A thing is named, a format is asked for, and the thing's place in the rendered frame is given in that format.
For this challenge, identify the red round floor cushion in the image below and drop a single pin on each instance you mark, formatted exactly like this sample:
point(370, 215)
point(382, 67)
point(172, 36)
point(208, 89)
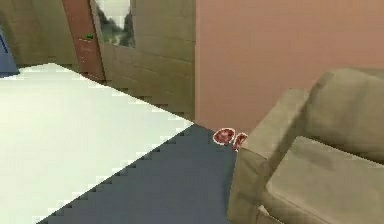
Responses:
point(239, 140)
point(223, 136)

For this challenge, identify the framed landscape picture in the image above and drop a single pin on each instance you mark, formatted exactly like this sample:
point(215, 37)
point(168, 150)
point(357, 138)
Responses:
point(116, 21)

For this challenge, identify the beige sofa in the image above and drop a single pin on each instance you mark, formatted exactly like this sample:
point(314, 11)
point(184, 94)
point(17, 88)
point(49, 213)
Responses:
point(313, 160)

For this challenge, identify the reddish brown room door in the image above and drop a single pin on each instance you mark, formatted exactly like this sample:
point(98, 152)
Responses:
point(83, 40)

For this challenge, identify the blue furniture piece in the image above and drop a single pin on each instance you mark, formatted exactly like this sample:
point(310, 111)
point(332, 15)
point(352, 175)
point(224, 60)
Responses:
point(6, 56)

